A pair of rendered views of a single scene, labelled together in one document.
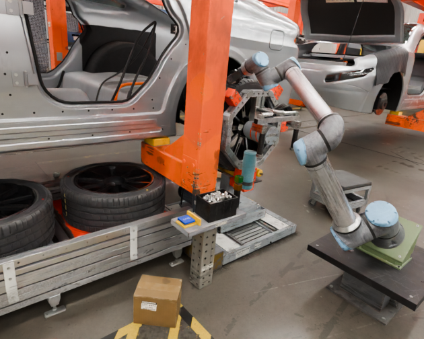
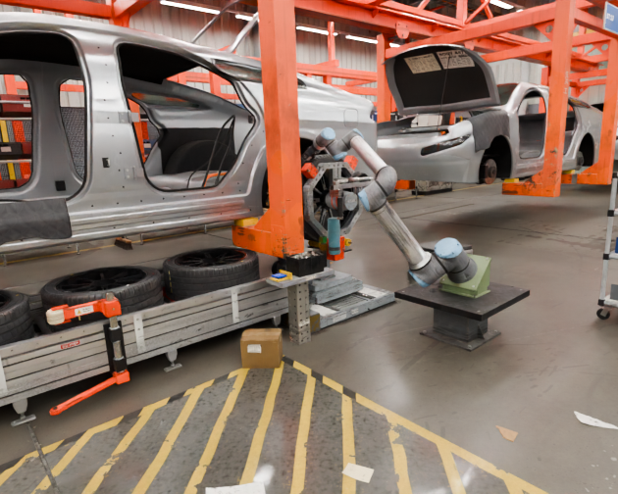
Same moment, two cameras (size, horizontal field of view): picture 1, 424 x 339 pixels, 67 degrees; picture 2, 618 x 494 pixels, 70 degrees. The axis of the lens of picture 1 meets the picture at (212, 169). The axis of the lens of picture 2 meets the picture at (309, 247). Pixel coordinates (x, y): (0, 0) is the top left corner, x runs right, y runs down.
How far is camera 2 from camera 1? 1.10 m
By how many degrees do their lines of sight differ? 8
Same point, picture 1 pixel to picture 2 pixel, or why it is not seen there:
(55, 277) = (172, 332)
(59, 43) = not seen: hidden behind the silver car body
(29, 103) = (137, 193)
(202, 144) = (286, 211)
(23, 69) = (131, 165)
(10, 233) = (134, 294)
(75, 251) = (187, 310)
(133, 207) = (231, 275)
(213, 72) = (287, 149)
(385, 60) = (482, 124)
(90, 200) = (193, 271)
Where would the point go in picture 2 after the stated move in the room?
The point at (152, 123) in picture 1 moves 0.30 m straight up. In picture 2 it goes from (240, 204) to (237, 163)
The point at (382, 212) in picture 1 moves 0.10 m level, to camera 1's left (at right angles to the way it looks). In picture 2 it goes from (447, 246) to (431, 247)
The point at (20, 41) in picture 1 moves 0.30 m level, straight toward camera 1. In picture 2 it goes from (129, 143) to (137, 141)
